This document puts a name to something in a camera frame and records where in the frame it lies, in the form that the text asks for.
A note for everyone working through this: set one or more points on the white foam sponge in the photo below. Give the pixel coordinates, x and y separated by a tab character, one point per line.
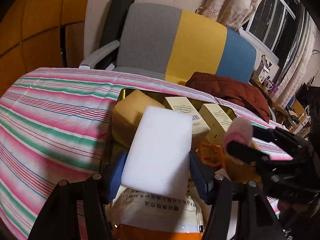
158	159

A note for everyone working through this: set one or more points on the large tan sponge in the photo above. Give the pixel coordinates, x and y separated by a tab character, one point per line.
127	114

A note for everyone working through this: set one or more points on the orange snack packet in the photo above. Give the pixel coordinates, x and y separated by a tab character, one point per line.
131	232

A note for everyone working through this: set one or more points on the white printed packet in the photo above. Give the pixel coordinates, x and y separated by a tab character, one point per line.
149	211

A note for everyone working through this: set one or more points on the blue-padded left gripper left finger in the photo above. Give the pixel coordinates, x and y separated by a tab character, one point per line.
58	218

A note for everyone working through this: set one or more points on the dark red jacket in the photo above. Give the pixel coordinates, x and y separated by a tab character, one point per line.
237	92

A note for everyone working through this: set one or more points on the striped pink green tablecloth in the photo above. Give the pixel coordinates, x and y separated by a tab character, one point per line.
54	125

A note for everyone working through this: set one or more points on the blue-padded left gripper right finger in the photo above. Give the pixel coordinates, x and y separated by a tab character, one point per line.
255	217

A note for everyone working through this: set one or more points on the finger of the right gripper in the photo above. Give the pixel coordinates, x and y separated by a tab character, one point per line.
245	153
282	138

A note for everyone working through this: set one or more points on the gold storage tin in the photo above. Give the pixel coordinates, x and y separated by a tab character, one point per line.
107	156

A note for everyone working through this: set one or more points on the window with white frame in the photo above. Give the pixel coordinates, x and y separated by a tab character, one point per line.
273	27

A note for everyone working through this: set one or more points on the orange plastic rack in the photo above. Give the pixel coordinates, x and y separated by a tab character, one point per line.
212	155

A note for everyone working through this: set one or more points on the white mug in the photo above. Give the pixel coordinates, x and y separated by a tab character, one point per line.
268	84

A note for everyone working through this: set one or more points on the grey yellow blue chair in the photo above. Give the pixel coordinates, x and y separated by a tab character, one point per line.
172	44

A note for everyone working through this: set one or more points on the wooden desk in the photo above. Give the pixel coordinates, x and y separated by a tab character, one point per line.
294	117

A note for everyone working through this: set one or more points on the white pen holder box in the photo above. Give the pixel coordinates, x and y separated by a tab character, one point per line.
262	72

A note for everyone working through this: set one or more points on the pink floral curtain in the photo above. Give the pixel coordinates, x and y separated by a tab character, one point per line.
230	13

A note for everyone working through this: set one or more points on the pink sock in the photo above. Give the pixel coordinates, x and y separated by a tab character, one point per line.
240	130

